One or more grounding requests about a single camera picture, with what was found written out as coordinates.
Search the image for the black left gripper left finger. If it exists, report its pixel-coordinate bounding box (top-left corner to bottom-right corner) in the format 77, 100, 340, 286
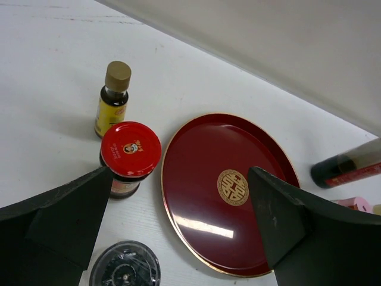
1, 167, 113, 286

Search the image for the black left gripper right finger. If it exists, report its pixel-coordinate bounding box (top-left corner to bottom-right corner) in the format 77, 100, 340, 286
248, 167, 380, 285

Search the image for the tall dark bottle red label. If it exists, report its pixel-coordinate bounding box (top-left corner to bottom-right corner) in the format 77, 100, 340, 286
310, 138, 380, 189

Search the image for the yellow cap red sauce bottle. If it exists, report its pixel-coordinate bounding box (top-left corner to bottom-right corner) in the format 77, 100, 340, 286
372, 204, 381, 216

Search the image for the pink lid spice jar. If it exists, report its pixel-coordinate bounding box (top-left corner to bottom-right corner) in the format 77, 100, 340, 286
337, 197, 372, 213

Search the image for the clear grinder with black top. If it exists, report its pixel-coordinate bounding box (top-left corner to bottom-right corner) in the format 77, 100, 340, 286
88, 240, 161, 286

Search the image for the red round lacquer tray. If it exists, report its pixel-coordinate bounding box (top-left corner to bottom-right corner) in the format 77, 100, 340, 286
161, 113, 299, 278

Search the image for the red lid chili sauce jar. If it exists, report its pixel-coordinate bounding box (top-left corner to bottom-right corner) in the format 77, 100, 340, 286
99, 121, 162, 199

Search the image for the yellow label gold cap bottle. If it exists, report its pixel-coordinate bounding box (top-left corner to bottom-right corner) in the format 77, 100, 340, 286
94, 61, 132, 138

